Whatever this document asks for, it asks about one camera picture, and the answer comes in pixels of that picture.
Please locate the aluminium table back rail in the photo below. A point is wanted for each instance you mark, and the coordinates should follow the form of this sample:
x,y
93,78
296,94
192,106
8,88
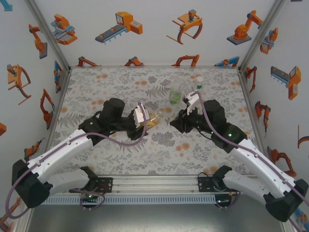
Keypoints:
x,y
157,66

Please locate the small circuit board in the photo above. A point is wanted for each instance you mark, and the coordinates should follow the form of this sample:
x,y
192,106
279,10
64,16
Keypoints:
x,y
89,196
223,200

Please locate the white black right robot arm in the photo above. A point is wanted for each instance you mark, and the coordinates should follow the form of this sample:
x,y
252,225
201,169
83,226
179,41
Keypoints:
x,y
260,164

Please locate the white bottle cap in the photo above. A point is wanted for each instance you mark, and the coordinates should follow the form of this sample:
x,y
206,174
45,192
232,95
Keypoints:
x,y
200,79

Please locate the aluminium frame leg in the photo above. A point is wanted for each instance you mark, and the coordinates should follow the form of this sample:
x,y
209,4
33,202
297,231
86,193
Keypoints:
x,y
22,220

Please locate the aluminium front rail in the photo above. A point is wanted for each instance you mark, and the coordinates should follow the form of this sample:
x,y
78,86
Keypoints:
x,y
154,184

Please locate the clear bottle white green label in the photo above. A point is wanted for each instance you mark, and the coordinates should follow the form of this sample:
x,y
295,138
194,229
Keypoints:
x,y
199,84

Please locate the blue orange gantry sticker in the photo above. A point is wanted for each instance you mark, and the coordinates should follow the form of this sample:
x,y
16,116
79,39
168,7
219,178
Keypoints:
x,y
231,60
6,7
57,77

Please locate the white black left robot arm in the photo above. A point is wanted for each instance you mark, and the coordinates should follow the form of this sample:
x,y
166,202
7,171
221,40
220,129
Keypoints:
x,y
60,154

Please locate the yellow bottle cap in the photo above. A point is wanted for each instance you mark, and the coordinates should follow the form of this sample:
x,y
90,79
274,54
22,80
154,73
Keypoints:
x,y
171,119

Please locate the yellow label plastic bottle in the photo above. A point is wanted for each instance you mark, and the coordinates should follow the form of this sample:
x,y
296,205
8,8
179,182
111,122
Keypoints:
x,y
155,119

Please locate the green label plastic bottle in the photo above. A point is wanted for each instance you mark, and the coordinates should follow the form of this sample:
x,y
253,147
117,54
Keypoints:
x,y
175,96

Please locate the orange conveyor belt sticker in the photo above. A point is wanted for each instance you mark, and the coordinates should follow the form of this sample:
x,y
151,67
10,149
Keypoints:
x,y
125,23
293,82

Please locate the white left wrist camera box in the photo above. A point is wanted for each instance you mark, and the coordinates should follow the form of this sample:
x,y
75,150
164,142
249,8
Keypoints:
x,y
141,116

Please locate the aluminium frame post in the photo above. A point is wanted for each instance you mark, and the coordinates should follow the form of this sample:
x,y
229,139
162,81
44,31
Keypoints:
x,y
261,33
48,33

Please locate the aluminium table side rail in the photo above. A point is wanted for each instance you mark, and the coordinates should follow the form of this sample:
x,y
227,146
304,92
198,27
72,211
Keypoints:
x,y
251,101
58,101

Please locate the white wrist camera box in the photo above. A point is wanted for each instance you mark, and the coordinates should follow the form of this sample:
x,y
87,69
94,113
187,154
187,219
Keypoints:
x,y
192,101
141,116

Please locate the orange blue machine sticker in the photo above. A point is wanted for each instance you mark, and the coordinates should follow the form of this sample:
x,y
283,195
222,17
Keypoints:
x,y
63,29
268,44

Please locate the orange claw gripper sticker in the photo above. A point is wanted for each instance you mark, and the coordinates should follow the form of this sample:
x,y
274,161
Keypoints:
x,y
189,21
17,77

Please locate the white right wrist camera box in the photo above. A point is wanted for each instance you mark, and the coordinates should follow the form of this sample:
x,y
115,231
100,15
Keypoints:
x,y
192,101

